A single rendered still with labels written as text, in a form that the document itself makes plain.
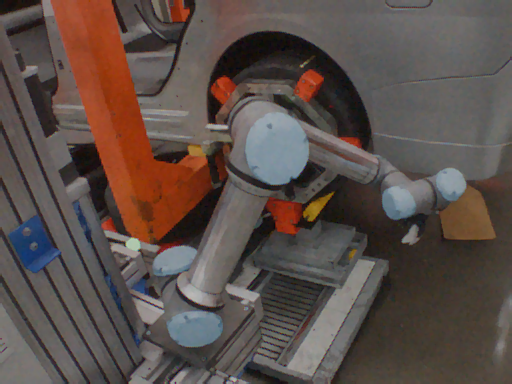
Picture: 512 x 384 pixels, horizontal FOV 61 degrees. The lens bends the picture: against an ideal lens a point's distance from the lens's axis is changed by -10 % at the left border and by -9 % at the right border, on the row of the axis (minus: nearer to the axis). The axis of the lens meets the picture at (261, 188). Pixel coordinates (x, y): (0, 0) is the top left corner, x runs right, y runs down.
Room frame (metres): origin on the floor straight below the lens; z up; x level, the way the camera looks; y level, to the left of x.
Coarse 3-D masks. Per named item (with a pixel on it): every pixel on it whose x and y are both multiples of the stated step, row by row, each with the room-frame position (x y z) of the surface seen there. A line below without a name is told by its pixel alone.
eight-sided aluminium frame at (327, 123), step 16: (256, 80) 1.84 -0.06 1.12; (272, 80) 1.80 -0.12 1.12; (288, 80) 1.76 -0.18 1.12; (240, 96) 1.84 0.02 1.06; (288, 96) 1.71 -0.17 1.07; (224, 112) 1.90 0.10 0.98; (320, 112) 1.67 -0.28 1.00; (336, 128) 1.66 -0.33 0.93; (224, 144) 1.93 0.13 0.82; (320, 176) 1.70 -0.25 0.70; (304, 192) 1.71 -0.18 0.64
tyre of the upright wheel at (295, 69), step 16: (256, 64) 1.90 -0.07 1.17; (272, 64) 1.84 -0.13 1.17; (288, 64) 1.81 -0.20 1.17; (304, 64) 1.82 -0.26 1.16; (320, 64) 1.85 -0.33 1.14; (336, 64) 1.89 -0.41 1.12; (240, 80) 1.94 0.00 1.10; (336, 80) 1.79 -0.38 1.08; (320, 96) 1.72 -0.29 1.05; (336, 96) 1.70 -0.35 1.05; (352, 96) 1.77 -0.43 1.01; (336, 112) 1.69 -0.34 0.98; (352, 112) 1.71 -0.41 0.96; (352, 128) 1.66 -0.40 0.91; (368, 128) 1.79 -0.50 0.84; (336, 176) 1.70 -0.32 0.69; (320, 192) 1.75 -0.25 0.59
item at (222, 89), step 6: (222, 78) 1.94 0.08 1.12; (228, 78) 1.96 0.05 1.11; (216, 84) 1.91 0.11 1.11; (222, 84) 1.91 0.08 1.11; (228, 84) 1.92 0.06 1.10; (234, 84) 1.94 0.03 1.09; (210, 90) 1.93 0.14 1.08; (216, 90) 1.91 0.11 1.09; (222, 90) 1.89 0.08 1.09; (228, 90) 1.89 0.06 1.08; (216, 96) 1.91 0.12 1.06; (222, 96) 1.90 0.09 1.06; (228, 96) 1.88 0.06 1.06; (222, 102) 1.90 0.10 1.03
